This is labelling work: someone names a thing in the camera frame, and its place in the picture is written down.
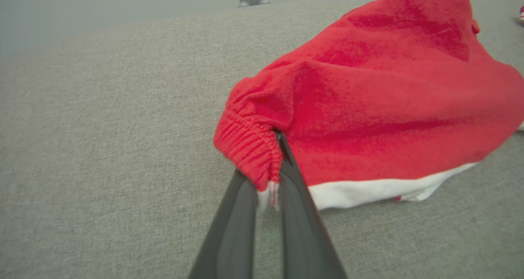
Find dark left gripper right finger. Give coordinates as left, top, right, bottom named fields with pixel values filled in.
left=274, top=131, right=348, bottom=279

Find grey fabric sofa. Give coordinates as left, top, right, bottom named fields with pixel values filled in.
left=0, top=0, right=524, bottom=279

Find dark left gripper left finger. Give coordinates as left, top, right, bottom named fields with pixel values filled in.
left=187, top=169, right=259, bottom=279

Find red white sports shorts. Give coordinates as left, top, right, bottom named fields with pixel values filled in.
left=213, top=0, right=524, bottom=212

